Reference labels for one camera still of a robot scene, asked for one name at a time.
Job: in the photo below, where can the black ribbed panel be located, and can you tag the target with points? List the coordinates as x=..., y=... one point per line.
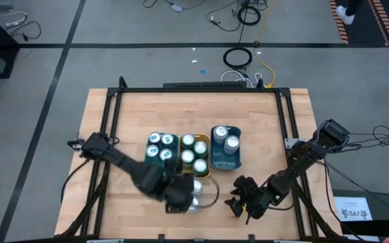
x=204, y=85

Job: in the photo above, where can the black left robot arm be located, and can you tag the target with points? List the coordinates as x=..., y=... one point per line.
x=127, y=165

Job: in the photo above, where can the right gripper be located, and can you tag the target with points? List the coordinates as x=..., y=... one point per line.
x=258, y=197

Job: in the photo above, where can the grey power adapter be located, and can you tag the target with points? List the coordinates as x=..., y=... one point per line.
x=176, y=7

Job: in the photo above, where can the dark blue plastic bin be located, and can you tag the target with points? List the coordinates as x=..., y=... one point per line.
x=225, y=162

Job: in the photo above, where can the white paper sign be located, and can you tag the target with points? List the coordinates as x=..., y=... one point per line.
x=353, y=209

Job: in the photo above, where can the slim silver blue energy can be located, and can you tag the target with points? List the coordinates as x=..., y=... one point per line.
x=167, y=138
x=154, y=137
x=165, y=154
x=152, y=150

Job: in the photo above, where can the silver mounting bracket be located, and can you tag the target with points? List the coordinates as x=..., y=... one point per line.
x=290, y=141

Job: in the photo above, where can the yellow plastic bin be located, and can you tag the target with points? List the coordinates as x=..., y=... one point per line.
x=209, y=156

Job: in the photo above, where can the teal plastic bin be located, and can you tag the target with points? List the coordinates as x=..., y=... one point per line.
x=175, y=160

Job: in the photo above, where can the person's leg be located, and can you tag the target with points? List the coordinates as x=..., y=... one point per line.
x=355, y=6

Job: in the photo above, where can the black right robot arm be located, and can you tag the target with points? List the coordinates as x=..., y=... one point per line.
x=302, y=162

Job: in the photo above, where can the white blue sparkling water can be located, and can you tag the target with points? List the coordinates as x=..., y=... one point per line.
x=231, y=143
x=198, y=187
x=220, y=132
x=195, y=203

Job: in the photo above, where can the black aluminium table frame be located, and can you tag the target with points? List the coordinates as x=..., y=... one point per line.
x=198, y=90

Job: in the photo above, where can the black floor mat orange stripes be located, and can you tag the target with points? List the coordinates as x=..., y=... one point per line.
x=377, y=27

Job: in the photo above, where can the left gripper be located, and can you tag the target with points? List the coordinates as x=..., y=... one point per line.
x=179, y=192

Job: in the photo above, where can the black cabinet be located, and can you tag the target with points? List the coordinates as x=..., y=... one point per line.
x=387, y=209

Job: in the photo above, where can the person's foot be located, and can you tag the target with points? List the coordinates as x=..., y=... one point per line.
x=344, y=15

